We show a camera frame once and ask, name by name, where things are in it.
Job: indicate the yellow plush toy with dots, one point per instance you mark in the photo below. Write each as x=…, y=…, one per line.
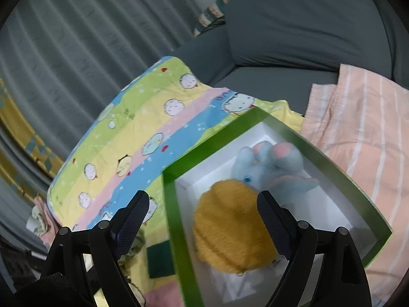
x=230, y=224

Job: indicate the pink floral cloth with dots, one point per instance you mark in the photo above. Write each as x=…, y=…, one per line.
x=40, y=220

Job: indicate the teal patterned pillow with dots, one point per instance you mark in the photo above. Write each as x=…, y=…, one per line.
x=211, y=12

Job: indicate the pink striped cloth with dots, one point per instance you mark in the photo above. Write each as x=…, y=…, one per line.
x=361, y=118

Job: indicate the blue plush elephant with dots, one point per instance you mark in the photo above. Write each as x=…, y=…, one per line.
x=271, y=169

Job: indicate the green cardboard box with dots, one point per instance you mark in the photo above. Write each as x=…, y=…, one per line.
x=169, y=198

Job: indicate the grey sofa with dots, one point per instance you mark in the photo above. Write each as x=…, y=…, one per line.
x=303, y=22

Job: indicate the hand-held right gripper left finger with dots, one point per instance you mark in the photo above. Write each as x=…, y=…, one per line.
x=132, y=220

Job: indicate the dark green square cloth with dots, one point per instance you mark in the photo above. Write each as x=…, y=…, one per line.
x=159, y=260

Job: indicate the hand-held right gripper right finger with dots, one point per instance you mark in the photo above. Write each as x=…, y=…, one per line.
x=271, y=217

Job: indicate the cartoon printed blanket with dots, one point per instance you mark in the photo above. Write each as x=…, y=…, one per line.
x=127, y=128

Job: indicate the grey curtain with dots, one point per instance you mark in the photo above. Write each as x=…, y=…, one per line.
x=80, y=38

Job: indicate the yellow patterned cloth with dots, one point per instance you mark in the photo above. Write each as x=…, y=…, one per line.
x=16, y=118

